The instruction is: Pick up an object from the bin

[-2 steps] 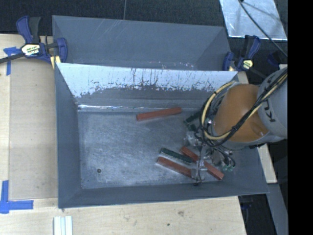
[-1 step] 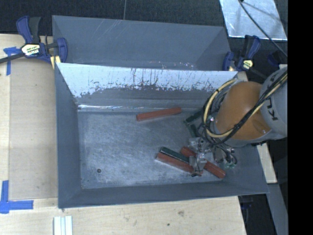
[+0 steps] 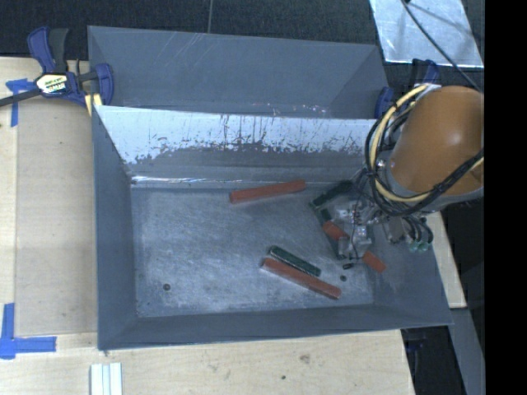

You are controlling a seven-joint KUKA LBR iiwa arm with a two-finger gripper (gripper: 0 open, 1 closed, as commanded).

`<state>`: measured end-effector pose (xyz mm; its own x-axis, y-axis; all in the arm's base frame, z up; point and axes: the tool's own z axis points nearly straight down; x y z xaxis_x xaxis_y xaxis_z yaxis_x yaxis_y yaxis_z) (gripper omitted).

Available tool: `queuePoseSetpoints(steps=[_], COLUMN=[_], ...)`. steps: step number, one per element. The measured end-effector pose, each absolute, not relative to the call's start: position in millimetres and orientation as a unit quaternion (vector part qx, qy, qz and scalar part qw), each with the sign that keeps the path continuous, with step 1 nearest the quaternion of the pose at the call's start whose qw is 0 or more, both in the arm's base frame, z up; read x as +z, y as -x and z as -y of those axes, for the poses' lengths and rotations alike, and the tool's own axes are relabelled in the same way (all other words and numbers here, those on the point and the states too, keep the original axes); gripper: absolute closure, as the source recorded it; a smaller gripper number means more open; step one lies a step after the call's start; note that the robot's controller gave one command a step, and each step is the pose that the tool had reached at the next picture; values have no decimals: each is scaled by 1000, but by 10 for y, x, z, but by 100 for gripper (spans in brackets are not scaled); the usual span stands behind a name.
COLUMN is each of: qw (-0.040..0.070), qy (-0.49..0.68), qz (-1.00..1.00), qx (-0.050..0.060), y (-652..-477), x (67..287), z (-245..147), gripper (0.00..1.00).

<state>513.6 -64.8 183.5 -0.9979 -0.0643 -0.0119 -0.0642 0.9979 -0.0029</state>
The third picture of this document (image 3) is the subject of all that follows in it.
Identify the pale wood board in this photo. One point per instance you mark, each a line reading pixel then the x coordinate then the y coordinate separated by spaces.
pixel 53 220

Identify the grey metal bin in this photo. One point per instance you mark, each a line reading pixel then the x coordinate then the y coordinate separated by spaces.
pixel 214 237

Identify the dark green flat block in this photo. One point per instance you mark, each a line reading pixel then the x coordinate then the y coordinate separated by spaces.
pixel 331 193
pixel 295 260

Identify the red-brown flat block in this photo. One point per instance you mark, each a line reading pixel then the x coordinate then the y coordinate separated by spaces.
pixel 267 191
pixel 374 261
pixel 300 279

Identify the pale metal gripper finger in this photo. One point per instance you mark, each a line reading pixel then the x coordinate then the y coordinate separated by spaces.
pixel 362 240
pixel 343 237

